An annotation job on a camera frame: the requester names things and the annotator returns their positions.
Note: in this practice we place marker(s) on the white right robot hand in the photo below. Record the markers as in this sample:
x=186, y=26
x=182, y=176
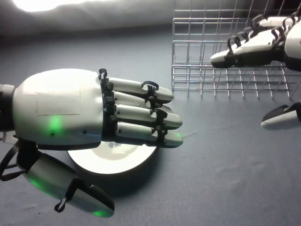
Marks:
x=258, y=44

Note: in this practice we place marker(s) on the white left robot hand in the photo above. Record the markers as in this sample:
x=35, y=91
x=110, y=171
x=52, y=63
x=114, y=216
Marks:
x=58, y=106

